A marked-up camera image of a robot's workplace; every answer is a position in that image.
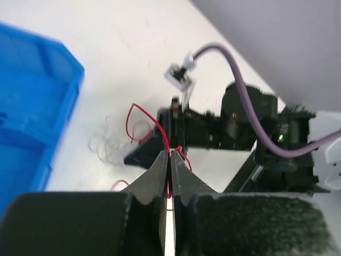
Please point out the blue plastic divided bin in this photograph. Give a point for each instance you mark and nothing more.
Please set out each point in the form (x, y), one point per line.
(40, 84)

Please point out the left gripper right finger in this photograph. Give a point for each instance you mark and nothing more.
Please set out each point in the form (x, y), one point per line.
(196, 212)

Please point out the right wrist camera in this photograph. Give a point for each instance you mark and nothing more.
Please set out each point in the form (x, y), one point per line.
(178, 76)

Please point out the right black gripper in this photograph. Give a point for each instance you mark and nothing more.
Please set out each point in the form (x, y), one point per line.
(186, 128)

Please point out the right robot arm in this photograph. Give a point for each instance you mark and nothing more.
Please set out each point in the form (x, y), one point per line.
(263, 171)

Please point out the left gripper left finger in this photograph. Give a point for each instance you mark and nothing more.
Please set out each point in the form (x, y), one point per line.
(145, 229)

